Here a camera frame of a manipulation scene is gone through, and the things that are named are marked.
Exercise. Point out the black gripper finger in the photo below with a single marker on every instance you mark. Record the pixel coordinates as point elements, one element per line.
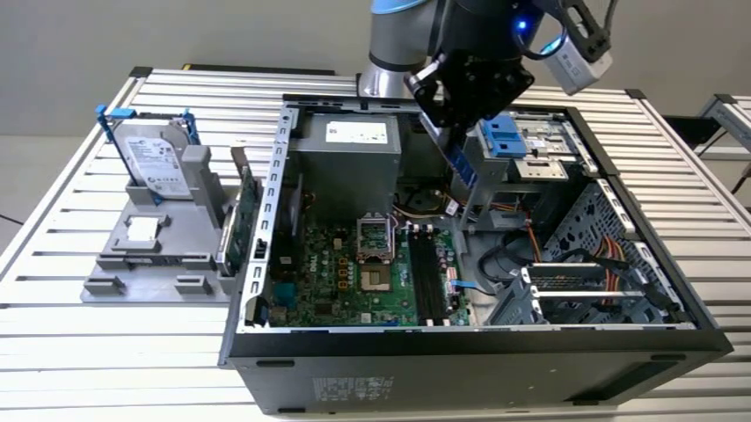
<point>504,83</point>
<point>445,88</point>

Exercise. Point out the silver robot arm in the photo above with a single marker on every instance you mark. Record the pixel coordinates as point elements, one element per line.
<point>392,44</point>

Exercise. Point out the blue plastic drive latch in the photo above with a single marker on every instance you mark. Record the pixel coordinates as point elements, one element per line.
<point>504,140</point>

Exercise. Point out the metal drive cage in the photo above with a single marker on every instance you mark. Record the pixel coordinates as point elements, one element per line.
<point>539,169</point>

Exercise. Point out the black round fan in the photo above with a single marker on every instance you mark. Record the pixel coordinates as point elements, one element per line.
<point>422,201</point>

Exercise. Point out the grey power supply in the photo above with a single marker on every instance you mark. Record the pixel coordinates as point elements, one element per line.
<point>345,176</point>

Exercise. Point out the black fan housing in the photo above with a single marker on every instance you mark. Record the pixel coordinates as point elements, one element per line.
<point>289,211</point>

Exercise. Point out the metal side table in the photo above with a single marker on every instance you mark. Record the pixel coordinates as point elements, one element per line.
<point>733,110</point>

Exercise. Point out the metal disk bay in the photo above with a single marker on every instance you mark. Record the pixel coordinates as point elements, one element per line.
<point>565,272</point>

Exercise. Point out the CPU socket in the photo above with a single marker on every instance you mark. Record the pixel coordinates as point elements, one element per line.
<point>374,279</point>

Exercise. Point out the green graphics card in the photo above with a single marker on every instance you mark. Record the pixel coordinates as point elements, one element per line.
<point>242,228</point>

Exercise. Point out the green motherboard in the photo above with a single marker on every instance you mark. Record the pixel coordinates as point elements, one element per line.
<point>328,290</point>

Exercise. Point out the hard disk in blue carrier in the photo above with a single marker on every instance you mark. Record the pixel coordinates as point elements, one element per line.
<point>149,162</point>

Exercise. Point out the grey parts rack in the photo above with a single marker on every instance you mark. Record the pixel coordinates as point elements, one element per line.
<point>176,228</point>

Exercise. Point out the silver CPU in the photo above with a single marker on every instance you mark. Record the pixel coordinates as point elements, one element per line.
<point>142,230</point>

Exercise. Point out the black PC case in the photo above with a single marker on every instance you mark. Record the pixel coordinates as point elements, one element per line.
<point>410,378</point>

